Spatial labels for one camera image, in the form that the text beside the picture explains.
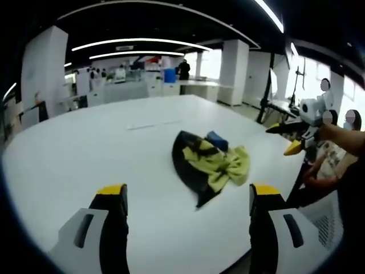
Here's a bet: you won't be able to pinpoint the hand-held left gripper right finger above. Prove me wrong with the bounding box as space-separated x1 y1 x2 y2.
248 183 331 274

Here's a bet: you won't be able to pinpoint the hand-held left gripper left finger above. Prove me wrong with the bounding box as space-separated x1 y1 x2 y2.
47 184 131 274

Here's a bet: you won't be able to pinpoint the yellow-green garment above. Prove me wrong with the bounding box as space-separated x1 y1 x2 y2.
181 139 252 192

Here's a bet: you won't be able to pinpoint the black template mat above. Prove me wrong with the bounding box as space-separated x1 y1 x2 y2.
171 130 229 209

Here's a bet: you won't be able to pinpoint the black side table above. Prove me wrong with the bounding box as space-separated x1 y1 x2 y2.
267 100 302 118

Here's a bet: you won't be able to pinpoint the black tripod stand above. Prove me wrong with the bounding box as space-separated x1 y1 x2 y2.
257 53 276 124

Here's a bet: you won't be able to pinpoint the white mesh chair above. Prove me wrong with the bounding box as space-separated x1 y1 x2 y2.
298 187 346 259

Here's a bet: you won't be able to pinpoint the blue folded cloth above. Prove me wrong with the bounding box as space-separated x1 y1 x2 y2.
206 131 230 151

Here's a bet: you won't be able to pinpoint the white pillar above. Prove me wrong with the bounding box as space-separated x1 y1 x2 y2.
20 25 71 120
217 39 250 107

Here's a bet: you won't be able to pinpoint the white counter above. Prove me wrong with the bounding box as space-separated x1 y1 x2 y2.
179 79 221 101

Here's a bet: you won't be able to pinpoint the ceiling light strip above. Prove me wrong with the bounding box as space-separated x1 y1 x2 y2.
253 0 285 34
71 37 214 53
88 50 185 61

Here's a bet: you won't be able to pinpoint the blue bin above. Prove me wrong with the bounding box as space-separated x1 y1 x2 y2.
163 68 176 84

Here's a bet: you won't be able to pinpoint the white cabinet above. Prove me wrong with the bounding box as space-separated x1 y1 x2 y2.
85 80 150 107

